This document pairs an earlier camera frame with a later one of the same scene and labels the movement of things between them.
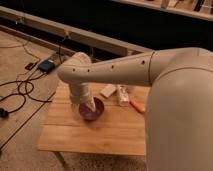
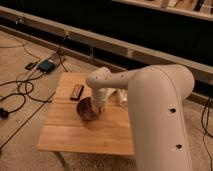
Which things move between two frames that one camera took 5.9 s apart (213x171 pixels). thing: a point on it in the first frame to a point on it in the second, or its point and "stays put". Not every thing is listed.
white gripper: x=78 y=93 to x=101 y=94
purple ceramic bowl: x=87 y=113 stays put
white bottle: x=123 y=96 stays put
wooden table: x=121 y=129 stays put
